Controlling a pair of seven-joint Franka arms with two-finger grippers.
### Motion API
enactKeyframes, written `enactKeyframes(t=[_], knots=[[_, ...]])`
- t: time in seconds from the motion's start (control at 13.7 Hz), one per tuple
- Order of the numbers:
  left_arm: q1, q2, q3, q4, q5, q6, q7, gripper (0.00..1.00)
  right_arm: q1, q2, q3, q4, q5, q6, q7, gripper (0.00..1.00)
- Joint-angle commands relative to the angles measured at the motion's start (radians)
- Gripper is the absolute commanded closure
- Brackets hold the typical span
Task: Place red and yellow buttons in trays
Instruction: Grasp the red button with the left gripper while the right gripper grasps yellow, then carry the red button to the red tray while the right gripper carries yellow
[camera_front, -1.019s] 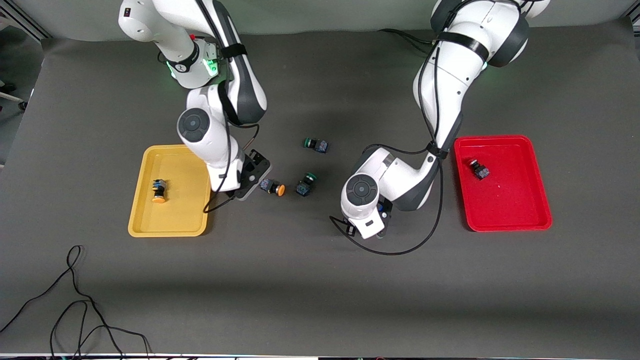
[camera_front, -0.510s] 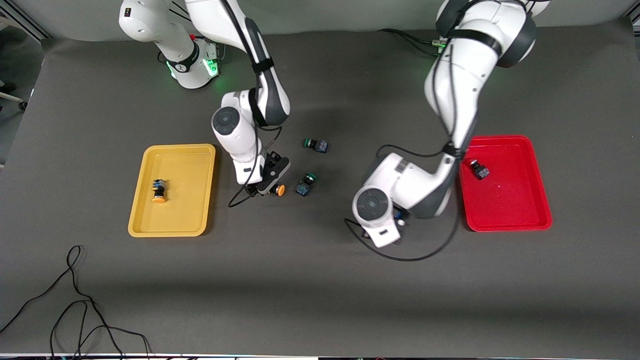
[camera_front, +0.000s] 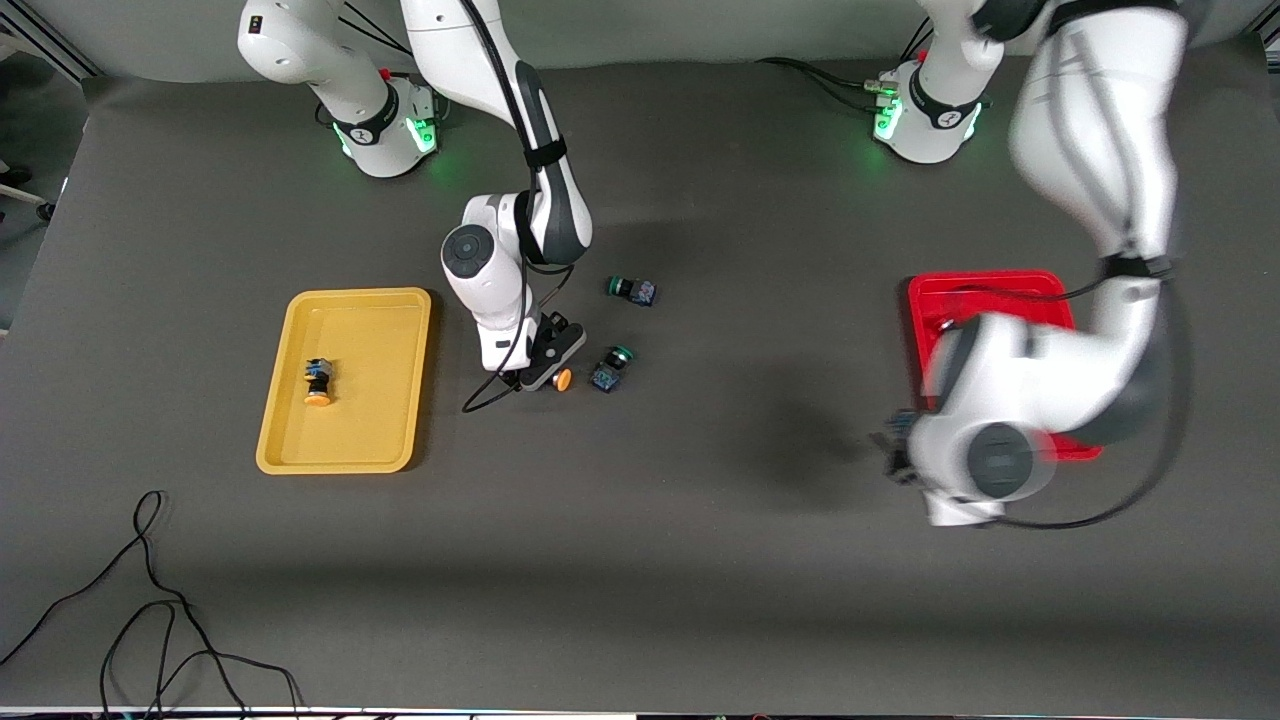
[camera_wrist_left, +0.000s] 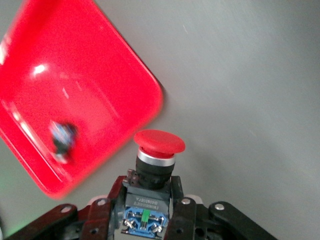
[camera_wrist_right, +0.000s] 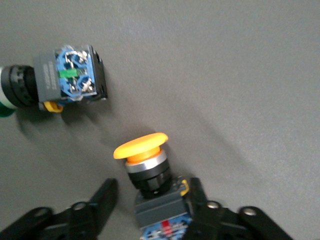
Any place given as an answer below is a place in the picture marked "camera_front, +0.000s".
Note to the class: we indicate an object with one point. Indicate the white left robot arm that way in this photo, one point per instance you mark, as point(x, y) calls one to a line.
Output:
point(1100, 120)

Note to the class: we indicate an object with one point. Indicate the aluminium frame rail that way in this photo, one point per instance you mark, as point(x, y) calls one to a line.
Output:
point(60, 55)

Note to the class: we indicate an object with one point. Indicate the dark grey table mat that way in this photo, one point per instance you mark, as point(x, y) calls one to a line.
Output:
point(640, 560)

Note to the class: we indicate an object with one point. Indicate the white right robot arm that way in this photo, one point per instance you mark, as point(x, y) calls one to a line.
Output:
point(470, 255)

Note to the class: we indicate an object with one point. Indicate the red plastic tray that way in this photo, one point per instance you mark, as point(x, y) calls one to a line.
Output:
point(925, 300)

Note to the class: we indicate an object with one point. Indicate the yellow push button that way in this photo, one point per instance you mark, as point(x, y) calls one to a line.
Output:
point(563, 379)
point(318, 382)

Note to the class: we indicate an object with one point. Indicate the yellow plastic tray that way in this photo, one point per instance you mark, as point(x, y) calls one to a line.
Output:
point(345, 430)

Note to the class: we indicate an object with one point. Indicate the green push button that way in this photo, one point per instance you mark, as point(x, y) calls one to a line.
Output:
point(632, 290)
point(610, 370)

